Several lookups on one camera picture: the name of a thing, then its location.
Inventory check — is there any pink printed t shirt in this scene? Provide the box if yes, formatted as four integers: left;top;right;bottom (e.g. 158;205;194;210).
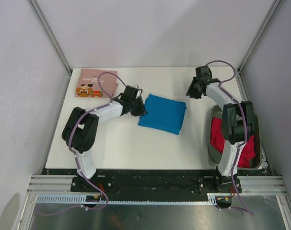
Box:
75;68;118;98

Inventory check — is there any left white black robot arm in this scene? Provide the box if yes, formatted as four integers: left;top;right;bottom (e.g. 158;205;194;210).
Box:
61;85;147;192

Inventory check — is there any red t shirt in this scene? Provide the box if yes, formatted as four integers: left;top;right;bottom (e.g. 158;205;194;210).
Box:
210;117;256;168

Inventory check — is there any grey plastic basket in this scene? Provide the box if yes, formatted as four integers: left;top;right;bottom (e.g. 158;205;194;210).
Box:
208;105;262;171

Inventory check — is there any white slotted cable duct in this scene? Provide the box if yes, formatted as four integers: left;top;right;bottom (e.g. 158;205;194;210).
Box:
35;193;242;206

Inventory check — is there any aluminium extrusion rail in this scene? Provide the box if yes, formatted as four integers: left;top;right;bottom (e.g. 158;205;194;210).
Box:
27;175;288;196

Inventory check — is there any purple cable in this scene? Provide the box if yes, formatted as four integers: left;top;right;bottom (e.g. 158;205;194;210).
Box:
36;71;128;217
205;60;255;216

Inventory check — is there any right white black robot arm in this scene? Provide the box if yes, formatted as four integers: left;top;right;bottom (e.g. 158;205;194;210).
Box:
186;66;254;193

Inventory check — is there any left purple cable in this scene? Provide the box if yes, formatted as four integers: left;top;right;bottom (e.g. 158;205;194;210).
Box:
36;71;128;217

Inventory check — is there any right aluminium frame post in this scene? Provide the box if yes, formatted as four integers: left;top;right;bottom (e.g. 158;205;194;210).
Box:
237;0;285;73

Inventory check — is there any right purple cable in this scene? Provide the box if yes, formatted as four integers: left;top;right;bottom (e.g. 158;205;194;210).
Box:
205;60;255;216

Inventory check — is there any aluminium frame post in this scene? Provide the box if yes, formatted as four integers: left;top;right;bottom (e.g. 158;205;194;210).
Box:
237;0;285;73
27;0;72;75

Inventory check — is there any blue t shirt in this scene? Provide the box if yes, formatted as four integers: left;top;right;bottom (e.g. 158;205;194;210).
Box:
138;94;186;135

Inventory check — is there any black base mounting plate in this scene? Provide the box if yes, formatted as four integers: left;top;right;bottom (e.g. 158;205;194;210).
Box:
41;169;242;202

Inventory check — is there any left aluminium frame post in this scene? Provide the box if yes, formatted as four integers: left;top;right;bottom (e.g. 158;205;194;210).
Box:
27;0;72;75

